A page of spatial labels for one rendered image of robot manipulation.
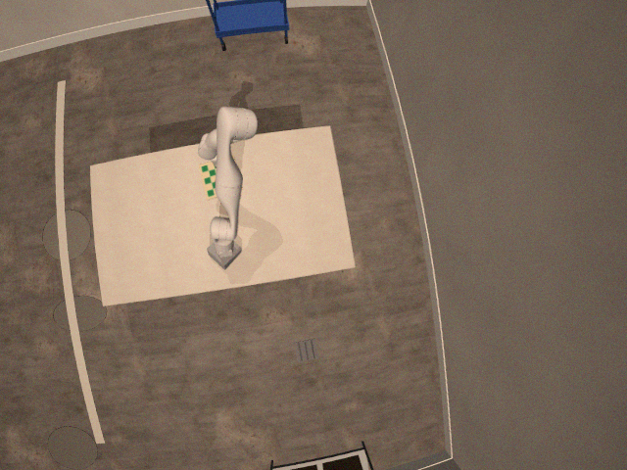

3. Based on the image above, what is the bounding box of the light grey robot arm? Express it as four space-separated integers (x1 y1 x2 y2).
198 107 258 258

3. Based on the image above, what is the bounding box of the green and cream chessboard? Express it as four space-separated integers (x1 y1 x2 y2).
199 162 217 200

